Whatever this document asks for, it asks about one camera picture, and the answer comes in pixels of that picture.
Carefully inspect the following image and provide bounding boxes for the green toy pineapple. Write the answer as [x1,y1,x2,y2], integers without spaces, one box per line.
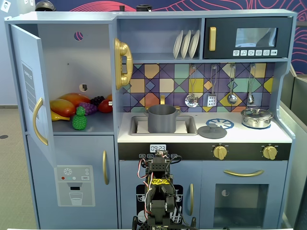
[72,106,87,131]

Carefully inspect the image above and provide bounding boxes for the blue cabinet door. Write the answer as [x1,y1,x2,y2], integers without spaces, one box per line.
[9,23,57,168]

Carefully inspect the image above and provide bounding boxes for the gray plastic pot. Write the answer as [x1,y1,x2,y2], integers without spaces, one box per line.
[143,104,181,134]

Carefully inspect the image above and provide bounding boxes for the gray toy sink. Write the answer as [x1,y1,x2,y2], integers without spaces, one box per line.
[129,115,198,137]

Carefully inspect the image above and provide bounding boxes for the gray pot lid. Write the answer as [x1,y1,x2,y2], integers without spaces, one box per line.
[197,121,227,139]

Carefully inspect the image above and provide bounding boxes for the gold stove knob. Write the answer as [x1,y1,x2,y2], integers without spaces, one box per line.
[262,144,278,160]
[213,144,228,160]

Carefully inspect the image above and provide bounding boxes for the steel skimmer spoon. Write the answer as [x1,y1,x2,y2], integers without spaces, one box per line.
[184,64,200,108]

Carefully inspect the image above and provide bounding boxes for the red toy strawberry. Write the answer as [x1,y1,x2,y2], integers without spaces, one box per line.
[97,99,113,114]

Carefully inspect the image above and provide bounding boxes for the steel slotted spatula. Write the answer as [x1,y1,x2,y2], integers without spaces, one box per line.
[207,65,218,107]

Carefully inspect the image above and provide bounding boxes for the dark toy grapes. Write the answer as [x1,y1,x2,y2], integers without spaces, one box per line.
[90,95,106,107]

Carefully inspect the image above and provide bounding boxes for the purple toy grapes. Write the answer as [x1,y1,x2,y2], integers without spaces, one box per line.
[78,102,98,116]

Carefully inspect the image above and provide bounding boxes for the steel ladle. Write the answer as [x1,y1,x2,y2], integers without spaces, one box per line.
[227,64,237,105]

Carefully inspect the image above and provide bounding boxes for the steel pot with lid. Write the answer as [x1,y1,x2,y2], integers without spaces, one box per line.
[240,107,274,129]

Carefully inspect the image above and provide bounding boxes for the orange red toy mango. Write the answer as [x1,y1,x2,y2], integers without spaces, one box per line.
[59,92,91,108]
[49,98,77,118]

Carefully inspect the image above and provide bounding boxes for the steel small spoon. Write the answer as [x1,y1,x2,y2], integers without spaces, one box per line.
[247,64,255,104]

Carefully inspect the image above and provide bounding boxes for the blue toy kitchen unit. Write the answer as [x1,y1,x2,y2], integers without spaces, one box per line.
[4,9,298,230]

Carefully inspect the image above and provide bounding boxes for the yellow toy banana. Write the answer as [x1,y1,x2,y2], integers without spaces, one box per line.
[51,112,71,122]

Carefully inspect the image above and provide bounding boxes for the white toy plate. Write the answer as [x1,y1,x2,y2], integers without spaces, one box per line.
[173,30,184,59]
[188,29,201,59]
[180,30,192,59]

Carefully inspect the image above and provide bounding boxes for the gold toy telephone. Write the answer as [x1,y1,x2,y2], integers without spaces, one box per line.
[114,37,134,91]

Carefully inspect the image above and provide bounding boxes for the black toy microwave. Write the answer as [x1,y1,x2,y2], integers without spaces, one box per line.
[203,16,294,59]

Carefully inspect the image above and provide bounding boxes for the black helmet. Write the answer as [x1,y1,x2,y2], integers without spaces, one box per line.
[35,0,56,12]

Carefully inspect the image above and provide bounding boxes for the gold dishwasher door handle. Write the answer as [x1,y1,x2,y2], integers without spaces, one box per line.
[189,183,194,216]

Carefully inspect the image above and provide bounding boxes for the gold fridge door handle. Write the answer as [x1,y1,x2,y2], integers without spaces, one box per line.
[102,150,110,185]

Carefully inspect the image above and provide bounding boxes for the gold oven handle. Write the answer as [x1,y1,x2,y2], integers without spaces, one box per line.
[223,169,264,178]

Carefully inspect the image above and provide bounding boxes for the gold microwave handle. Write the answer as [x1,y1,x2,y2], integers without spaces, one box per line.
[208,26,217,52]

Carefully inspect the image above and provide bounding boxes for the gold curved door handle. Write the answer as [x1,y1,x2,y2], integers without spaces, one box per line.
[33,97,49,146]

